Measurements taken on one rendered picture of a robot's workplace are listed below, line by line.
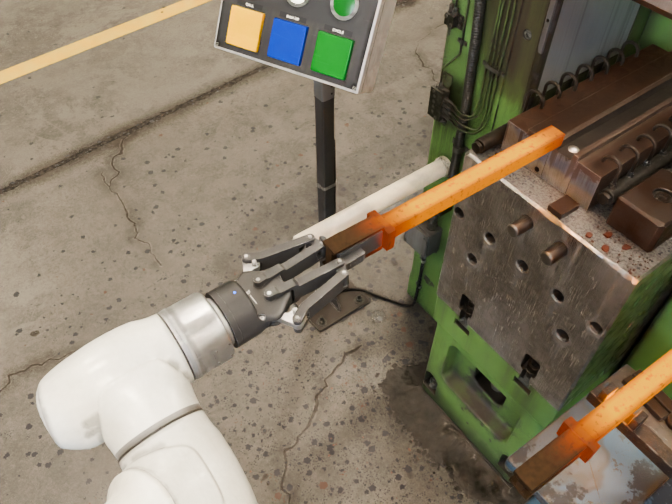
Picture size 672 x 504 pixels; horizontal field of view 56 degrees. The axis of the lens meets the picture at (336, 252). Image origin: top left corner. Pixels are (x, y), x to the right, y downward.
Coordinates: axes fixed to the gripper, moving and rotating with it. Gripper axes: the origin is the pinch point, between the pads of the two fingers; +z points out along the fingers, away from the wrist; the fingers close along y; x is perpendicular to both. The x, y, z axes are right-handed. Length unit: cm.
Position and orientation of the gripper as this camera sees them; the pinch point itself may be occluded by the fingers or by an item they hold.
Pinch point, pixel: (355, 243)
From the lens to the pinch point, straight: 82.0
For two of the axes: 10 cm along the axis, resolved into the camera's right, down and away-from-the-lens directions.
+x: -0.1, -6.4, -7.7
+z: 8.1, -4.6, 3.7
